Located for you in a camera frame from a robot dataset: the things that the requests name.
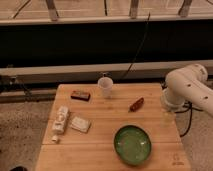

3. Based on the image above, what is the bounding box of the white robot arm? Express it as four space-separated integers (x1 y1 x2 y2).
161 64 213 115

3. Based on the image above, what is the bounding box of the green ceramic bowl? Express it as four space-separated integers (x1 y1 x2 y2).
113 125 152 166

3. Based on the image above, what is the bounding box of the white plastic cup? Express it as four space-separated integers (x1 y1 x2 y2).
98 77 113 98

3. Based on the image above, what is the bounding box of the dark brown rectangular block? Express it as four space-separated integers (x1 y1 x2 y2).
71 91 90 101

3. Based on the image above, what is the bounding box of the white rectangular packet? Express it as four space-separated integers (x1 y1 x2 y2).
70 116 91 133

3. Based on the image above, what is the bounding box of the white tube with cap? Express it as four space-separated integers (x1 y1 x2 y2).
51 106 70 143

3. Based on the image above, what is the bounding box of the black hanging cable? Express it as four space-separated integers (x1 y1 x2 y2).
118 12 152 82

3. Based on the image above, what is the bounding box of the black cable beside table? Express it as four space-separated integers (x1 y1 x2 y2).
174 101 203 138

